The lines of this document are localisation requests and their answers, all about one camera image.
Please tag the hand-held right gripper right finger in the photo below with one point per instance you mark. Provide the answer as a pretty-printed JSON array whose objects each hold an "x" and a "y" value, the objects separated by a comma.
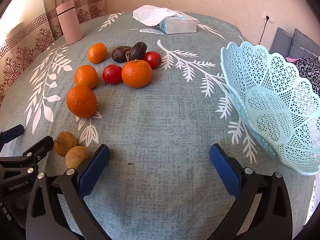
[{"x": 223, "y": 172}]

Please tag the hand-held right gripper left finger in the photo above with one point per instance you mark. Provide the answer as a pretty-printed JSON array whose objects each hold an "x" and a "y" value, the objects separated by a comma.
[{"x": 93, "y": 170}]

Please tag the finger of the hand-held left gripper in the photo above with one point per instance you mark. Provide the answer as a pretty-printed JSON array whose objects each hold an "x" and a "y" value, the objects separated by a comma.
[
  {"x": 41, "y": 147},
  {"x": 12, "y": 133}
]

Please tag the orange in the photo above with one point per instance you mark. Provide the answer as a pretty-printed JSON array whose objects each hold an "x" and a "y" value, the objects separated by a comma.
[
  {"x": 81, "y": 101},
  {"x": 136, "y": 73},
  {"x": 85, "y": 76},
  {"x": 97, "y": 53}
]

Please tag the light blue plastic basket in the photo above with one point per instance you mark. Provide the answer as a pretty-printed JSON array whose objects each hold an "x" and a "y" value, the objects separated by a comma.
[{"x": 250, "y": 62}]

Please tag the leaf print tablecloth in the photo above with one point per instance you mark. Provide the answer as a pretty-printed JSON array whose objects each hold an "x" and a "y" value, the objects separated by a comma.
[{"x": 162, "y": 130}]

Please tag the patterned beige curtain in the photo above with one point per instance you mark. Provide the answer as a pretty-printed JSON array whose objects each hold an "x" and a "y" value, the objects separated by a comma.
[{"x": 25, "y": 52}]

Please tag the red tomato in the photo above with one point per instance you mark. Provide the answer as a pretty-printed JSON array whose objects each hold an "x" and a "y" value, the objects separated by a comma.
[
  {"x": 152, "y": 59},
  {"x": 112, "y": 74}
]

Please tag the pink thermos bottle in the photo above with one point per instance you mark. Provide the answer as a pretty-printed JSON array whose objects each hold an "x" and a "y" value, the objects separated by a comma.
[{"x": 68, "y": 22}]

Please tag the leopard print blanket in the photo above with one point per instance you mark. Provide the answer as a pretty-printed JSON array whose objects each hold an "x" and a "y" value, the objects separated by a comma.
[{"x": 308, "y": 68}]

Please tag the grey bed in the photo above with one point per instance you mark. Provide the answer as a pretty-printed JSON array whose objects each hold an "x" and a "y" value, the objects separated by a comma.
[{"x": 281, "y": 40}]

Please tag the grey cushion with white stripe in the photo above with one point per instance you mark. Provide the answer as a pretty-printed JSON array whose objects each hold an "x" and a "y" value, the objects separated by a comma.
[{"x": 303, "y": 43}]

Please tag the white crumpled tissue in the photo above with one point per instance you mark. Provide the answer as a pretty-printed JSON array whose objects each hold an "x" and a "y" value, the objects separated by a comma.
[{"x": 151, "y": 15}]

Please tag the white wall socket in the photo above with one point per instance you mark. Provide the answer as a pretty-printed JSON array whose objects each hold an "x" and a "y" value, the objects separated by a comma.
[{"x": 269, "y": 17}]

